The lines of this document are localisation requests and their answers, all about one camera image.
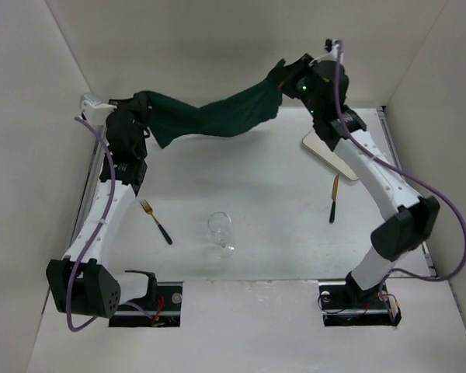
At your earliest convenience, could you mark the aluminium rail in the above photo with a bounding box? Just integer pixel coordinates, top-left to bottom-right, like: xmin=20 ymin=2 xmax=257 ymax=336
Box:
xmin=370 ymin=110 xmax=436 ymax=280
xmin=67 ymin=141 xmax=105 ymax=249

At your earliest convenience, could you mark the clear wine glass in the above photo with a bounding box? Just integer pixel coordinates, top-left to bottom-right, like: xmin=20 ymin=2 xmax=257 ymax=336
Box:
xmin=207 ymin=211 xmax=235 ymax=259

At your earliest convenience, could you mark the gold knife with dark handle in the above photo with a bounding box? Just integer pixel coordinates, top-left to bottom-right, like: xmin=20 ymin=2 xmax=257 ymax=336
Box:
xmin=329 ymin=174 xmax=339 ymax=224

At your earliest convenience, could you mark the left aluminium rail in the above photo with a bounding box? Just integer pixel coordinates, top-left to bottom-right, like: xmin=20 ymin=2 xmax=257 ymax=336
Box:
xmin=67 ymin=141 xmax=105 ymax=249

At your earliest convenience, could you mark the gold fork with dark handle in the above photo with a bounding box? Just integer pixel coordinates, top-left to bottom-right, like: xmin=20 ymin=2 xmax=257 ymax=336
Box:
xmin=140 ymin=200 xmax=173 ymax=245

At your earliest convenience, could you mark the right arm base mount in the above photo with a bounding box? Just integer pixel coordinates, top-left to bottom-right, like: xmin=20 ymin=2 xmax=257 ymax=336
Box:
xmin=317 ymin=281 xmax=402 ymax=327

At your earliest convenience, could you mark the white rectangular plate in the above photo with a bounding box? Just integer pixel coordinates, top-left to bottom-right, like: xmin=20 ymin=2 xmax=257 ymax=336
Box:
xmin=302 ymin=131 xmax=359 ymax=182

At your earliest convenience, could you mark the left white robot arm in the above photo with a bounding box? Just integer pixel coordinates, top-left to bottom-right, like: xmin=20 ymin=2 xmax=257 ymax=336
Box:
xmin=46 ymin=93 xmax=158 ymax=330

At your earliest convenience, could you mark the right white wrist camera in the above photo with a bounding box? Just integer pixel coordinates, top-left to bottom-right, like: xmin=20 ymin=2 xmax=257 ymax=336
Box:
xmin=315 ymin=39 xmax=344 ymax=64

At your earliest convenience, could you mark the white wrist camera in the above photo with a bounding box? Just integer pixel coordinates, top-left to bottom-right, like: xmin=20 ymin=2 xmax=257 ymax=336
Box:
xmin=315 ymin=39 xmax=344 ymax=64
xmin=80 ymin=92 xmax=116 ymax=125

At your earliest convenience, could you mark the right aluminium rail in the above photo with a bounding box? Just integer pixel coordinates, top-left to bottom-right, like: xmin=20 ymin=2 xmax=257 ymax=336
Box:
xmin=370 ymin=110 xmax=436 ymax=280

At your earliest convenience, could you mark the dark green cloth napkin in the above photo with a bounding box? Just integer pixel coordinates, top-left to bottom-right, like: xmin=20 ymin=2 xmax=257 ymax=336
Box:
xmin=129 ymin=59 xmax=285 ymax=148

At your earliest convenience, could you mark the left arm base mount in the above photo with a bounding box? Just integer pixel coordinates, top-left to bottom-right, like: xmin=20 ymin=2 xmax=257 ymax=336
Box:
xmin=108 ymin=282 xmax=183 ymax=329

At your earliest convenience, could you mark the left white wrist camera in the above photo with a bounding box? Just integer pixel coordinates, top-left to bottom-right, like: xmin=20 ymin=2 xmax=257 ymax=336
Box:
xmin=80 ymin=92 xmax=116 ymax=125

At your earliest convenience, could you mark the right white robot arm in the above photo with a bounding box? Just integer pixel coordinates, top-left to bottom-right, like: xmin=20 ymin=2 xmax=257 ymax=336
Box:
xmin=268 ymin=54 xmax=440 ymax=304

